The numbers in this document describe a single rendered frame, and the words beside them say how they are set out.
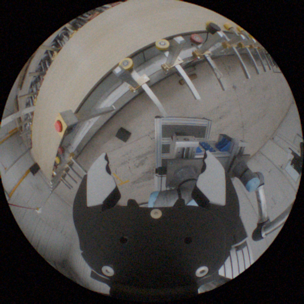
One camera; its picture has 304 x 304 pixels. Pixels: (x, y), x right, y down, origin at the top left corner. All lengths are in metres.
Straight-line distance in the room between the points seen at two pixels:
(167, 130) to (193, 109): 0.57
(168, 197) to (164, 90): 1.34
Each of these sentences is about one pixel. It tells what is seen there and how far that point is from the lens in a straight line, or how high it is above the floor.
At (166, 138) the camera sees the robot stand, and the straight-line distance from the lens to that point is 1.30.
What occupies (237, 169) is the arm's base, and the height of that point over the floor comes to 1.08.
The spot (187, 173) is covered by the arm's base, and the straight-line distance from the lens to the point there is 0.49.
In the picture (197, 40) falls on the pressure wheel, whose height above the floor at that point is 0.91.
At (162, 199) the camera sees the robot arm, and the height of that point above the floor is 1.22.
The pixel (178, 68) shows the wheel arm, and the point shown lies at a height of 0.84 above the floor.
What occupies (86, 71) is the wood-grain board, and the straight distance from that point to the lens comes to 0.75.
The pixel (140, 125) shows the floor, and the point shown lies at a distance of 1.49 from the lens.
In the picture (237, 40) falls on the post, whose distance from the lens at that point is 0.81.
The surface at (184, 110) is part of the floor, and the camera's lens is 1.51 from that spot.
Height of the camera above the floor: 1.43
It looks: 61 degrees down
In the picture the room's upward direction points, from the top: 176 degrees counter-clockwise
